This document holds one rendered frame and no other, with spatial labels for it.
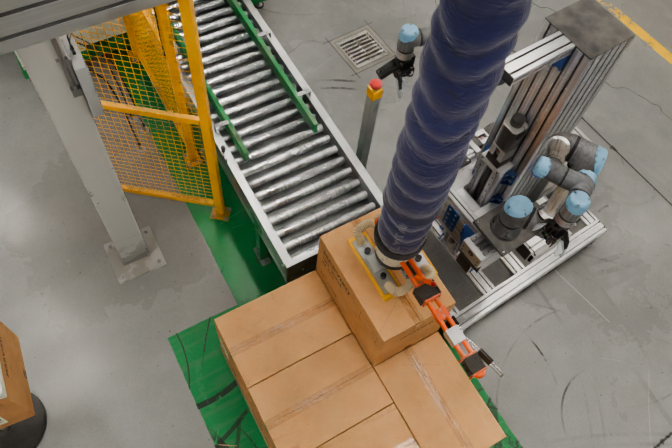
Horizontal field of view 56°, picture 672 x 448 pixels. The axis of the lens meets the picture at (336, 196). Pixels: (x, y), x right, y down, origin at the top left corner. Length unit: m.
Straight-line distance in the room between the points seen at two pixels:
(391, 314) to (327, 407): 0.58
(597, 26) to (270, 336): 2.07
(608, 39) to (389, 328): 1.51
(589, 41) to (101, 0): 1.94
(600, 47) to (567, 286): 2.14
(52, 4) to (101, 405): 3.09
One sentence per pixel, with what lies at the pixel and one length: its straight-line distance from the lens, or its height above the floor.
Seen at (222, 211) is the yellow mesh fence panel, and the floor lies 0.08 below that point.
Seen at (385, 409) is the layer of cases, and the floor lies 0.54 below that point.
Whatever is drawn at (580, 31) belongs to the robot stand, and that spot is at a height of 2.03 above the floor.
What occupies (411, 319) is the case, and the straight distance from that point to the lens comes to 2.99.
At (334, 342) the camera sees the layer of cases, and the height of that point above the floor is 0.53.
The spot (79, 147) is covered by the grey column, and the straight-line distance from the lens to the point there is 3.12.
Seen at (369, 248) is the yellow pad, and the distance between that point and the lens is 2.92.
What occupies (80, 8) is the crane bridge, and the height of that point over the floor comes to 2.99.
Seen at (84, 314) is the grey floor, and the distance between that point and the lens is 4.12.
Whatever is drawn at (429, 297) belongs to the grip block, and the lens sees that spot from 2.76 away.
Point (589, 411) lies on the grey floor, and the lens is 4.18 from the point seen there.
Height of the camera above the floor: 3.71
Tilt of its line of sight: 59 degrees down
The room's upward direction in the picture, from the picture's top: 8 degrees clockwise
